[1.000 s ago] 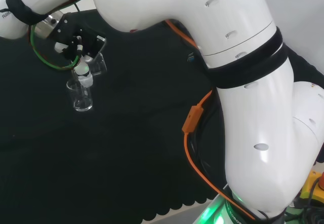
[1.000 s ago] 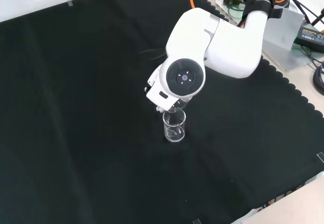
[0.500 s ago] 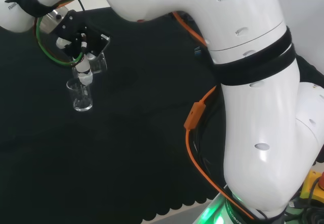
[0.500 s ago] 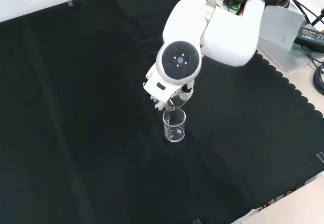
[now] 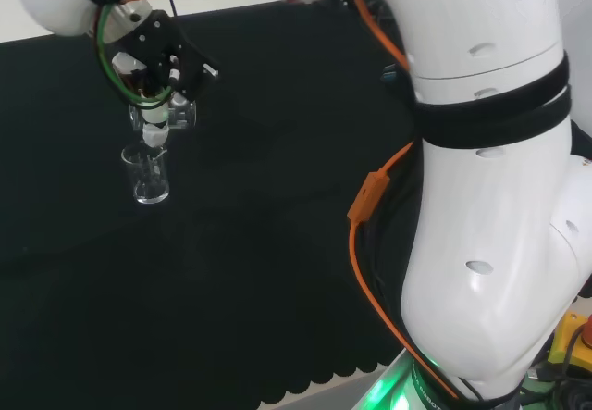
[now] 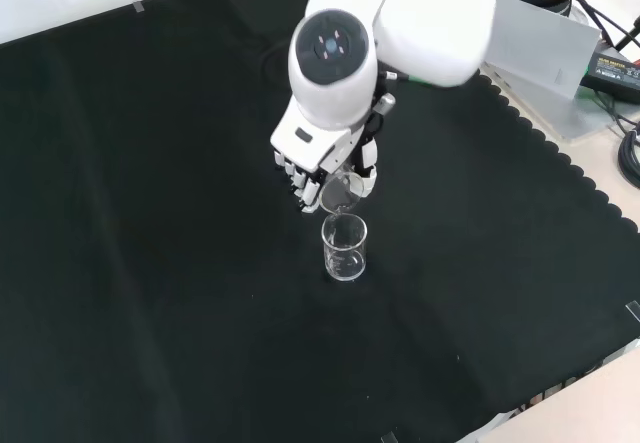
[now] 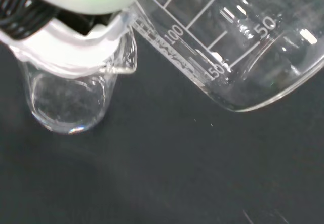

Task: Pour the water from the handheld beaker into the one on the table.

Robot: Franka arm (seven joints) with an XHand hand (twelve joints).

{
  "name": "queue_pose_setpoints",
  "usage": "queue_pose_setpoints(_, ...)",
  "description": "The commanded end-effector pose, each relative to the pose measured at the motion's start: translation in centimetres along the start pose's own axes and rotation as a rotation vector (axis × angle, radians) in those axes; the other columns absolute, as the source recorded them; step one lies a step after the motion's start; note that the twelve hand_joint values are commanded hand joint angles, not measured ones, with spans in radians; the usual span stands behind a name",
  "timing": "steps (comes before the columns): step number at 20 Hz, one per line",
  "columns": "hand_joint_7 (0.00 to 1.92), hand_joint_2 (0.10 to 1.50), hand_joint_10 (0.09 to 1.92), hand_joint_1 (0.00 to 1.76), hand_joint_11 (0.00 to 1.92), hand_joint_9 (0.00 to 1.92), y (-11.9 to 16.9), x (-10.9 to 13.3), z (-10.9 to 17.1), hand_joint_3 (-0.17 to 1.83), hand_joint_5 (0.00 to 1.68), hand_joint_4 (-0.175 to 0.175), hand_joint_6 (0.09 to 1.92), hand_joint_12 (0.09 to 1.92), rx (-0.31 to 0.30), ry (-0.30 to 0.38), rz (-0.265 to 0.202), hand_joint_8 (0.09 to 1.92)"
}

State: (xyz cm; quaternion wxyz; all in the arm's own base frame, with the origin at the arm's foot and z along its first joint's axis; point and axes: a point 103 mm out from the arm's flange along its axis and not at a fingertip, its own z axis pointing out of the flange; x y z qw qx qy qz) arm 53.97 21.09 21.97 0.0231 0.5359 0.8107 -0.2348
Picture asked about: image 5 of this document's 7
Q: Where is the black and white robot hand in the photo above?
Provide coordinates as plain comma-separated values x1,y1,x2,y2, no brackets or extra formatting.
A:
110,9,221,150

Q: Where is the clear glass beaker with water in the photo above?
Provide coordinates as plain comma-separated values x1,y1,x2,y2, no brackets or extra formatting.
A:
129,94,199,132

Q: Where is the clear graduated glass beaker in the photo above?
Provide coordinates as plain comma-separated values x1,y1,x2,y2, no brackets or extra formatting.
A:
120,143,171,205

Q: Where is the black bench cloth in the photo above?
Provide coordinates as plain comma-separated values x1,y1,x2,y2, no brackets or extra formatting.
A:
0,0,445,410

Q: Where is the yellow stop button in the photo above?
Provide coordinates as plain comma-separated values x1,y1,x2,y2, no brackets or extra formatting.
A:
548,312,592,369

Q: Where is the green cable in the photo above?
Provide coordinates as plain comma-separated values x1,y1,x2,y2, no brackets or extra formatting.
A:
94,5,175,108

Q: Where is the orange cable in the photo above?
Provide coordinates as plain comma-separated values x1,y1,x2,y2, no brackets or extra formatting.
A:
122,0,460,402

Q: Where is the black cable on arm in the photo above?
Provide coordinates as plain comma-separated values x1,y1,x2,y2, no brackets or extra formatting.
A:
358,71,491,404

